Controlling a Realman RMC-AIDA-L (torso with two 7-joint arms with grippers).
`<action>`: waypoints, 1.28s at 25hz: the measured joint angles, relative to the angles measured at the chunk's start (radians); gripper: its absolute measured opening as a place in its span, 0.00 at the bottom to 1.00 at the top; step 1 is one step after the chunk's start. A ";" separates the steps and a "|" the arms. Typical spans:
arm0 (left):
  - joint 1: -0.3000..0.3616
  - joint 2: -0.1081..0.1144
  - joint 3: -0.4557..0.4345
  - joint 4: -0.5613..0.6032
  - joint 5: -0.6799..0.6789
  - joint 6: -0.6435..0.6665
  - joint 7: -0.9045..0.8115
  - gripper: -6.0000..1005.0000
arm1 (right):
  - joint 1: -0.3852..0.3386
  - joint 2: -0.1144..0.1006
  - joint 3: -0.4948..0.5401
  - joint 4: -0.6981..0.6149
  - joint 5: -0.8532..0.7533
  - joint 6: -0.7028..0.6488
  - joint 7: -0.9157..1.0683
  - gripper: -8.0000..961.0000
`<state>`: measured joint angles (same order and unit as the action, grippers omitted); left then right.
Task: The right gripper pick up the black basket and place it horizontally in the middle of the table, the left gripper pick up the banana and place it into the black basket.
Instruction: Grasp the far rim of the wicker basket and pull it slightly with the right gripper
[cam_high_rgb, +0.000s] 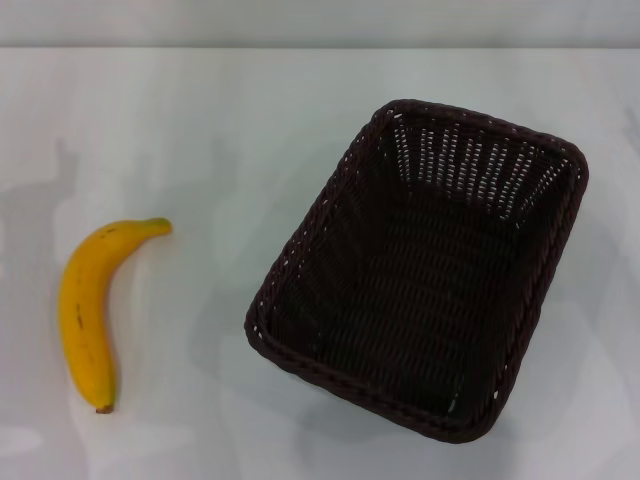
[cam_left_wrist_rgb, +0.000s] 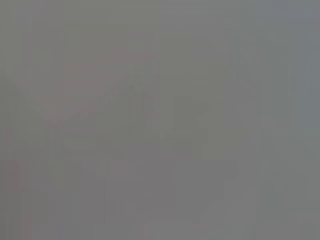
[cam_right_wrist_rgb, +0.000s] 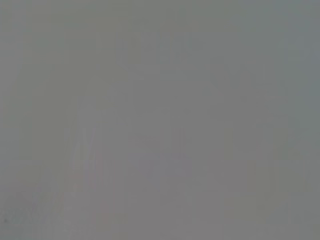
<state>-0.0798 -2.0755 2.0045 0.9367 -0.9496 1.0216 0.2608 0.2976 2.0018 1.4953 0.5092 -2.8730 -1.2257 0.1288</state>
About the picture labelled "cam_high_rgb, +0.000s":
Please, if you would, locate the black woven plastic basket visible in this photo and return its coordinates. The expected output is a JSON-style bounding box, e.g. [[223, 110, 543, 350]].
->
[[244, 98, 590, 444]]

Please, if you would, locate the yellow banana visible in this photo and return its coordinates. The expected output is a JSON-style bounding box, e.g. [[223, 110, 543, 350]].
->
[[57, 217, 174, 415]]

